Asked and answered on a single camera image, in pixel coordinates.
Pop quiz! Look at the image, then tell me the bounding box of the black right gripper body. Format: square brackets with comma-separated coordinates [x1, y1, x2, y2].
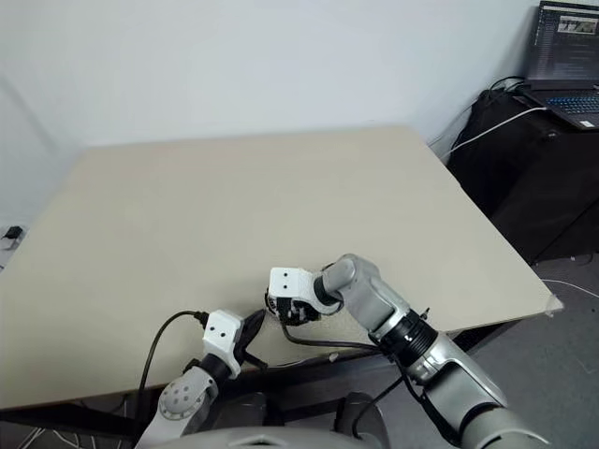
[275, 297, 324, 327]

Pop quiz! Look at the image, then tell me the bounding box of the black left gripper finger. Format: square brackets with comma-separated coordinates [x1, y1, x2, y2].
[236, 348, 269, 370]
[241, 308, 267, 336]

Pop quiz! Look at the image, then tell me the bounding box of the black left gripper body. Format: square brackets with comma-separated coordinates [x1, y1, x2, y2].
[235, 322, 253, 359]

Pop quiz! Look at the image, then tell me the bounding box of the dark rounded shape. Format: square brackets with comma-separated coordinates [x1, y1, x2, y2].
[334, 392, 387, 439]
[224, 391, 270, 427]

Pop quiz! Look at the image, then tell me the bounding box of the clear table corner guard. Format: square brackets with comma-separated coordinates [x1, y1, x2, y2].
[542, 294, 566, 319]

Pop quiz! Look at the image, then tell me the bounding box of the black cabinet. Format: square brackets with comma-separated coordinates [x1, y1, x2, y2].
[446, 88, 599, 266]

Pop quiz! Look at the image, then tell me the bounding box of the black laptop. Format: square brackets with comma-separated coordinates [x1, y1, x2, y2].
[512, 0, 599, 130]

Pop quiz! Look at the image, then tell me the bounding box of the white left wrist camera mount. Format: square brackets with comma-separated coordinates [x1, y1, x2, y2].
[202, 309, 245, 379]

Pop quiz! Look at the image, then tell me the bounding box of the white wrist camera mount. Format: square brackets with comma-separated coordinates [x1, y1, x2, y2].
[268, 266, 315, 303]
[202, 309, 245, 379]

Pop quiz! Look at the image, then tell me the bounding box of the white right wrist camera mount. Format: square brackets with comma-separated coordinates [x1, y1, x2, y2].
[268, 266, 315, 303]

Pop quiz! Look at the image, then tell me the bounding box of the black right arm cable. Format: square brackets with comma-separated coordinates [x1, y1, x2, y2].
[280, 322, 450, 445]

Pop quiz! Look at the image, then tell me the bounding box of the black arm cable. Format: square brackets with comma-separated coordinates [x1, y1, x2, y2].
[133, 310, 210, 436]
[280, 322, 450, 445]

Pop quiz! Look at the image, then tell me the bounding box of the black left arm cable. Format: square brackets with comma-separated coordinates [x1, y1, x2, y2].
[133, 310, 210, 436]

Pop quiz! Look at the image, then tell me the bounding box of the white floor cable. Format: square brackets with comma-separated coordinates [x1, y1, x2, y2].
[542, 278, 599, 297]

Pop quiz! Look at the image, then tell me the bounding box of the white laptop cable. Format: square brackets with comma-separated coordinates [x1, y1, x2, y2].
[446, 106, 548, 155]

